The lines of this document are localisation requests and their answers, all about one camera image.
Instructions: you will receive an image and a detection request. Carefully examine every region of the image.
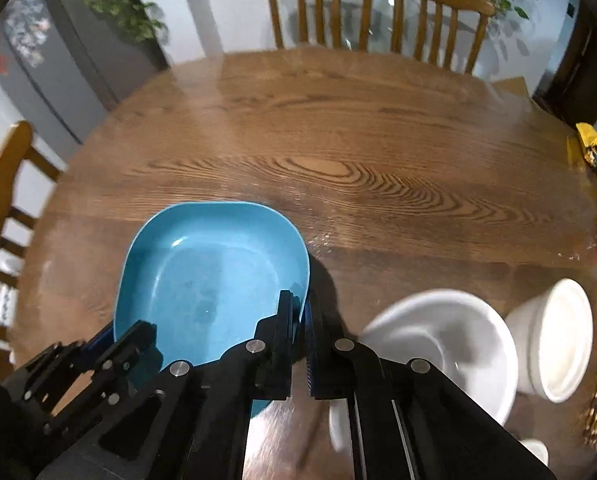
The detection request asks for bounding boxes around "round glass table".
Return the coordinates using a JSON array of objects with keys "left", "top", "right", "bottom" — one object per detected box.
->
[{"left": 282, "top": 0, "right": 432, "bottom": 56}]

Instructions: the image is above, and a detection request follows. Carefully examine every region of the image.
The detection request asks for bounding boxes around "dark wooden door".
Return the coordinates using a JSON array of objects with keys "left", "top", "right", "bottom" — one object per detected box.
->
[{"left": 533, "top": 0, "right": 597, "bottom": 127}]

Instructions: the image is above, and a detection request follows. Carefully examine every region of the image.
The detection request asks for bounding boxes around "cluster of photo magnets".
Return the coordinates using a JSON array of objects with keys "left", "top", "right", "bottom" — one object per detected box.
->
[{"left": 3, "top": 0, "right": 52, "bottom": 69}]

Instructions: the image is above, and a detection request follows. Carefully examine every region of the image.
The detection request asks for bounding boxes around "blue square bowl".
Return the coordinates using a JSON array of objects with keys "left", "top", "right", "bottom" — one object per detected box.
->
[
  {"left": 521, "top": 437, "right": 550, "bottom": 467},
  {"left": 112, "top": 201, "right": 312, "bottom": 418}
]

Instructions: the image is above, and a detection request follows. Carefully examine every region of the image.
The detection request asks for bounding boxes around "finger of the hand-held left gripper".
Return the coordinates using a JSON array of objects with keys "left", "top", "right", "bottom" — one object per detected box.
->
[
  {"left": 42, "top": 320, "right": 158, "bottom": 437},
  {"left": 2, "top": 341, "right": 102, "bottom": 413}
]

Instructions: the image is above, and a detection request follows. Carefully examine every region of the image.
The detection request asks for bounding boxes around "grey refrigerator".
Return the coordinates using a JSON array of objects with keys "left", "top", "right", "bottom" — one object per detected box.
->
[{"left": 0, "top": 0, "right": 170, "bottom": 147}]

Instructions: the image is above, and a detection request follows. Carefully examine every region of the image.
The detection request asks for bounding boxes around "yellow snack packet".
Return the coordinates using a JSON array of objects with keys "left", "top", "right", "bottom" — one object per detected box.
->
[{"left": 575, "top": 122, "right": 597, "bottom": 197}]

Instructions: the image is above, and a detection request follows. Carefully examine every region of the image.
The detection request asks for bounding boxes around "small white bowl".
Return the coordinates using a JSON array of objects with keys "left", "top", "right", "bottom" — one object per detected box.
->
[
  {"left": 527, "top": 278, "right": 595, "bottom": 404},
  {"left": 506, "top": 299, "right": 548, "bottom": 397}
]

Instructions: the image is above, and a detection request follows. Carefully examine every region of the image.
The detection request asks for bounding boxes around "large white bowl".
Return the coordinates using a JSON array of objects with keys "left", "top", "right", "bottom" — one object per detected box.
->
[{"left": 359, "top": 288, "right": 519, "bottom": 427}]

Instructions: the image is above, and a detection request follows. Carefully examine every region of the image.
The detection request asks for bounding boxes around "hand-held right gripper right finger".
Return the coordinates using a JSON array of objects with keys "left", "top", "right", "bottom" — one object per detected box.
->
[{"left": 303, "top": 303, "right": 555, "bottom": 480}]

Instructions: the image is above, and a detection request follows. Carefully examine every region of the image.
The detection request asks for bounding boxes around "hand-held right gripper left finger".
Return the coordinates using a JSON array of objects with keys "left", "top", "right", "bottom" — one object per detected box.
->
[{"left": 36, "top": 291, "right": 309, "bottom": 480}]

